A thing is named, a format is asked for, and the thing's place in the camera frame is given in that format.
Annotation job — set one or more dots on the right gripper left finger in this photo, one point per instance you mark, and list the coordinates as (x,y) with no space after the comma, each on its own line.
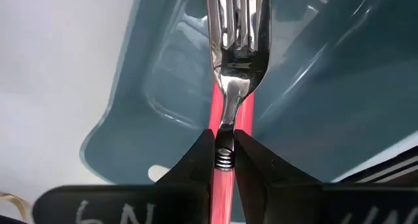
(130,204)

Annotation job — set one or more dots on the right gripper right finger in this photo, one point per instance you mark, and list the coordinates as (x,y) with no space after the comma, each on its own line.
(294,201)

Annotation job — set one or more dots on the teal plastic bin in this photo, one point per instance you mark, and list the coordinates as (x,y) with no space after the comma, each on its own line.
(163,70)

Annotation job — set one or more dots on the black table frame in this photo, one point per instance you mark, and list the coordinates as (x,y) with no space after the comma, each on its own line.
(392,166)

